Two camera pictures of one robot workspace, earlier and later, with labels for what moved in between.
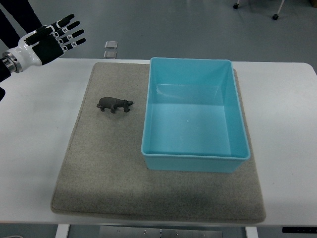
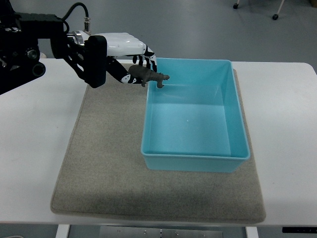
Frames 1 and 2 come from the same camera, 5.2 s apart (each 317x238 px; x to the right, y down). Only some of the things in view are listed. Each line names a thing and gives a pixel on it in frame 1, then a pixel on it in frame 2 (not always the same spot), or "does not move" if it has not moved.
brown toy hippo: x=113 y=103 to x=143 y=74
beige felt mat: x=103 y=171 does not move
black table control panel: x=301 y=230 does not move
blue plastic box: x=193 y=120 does not move
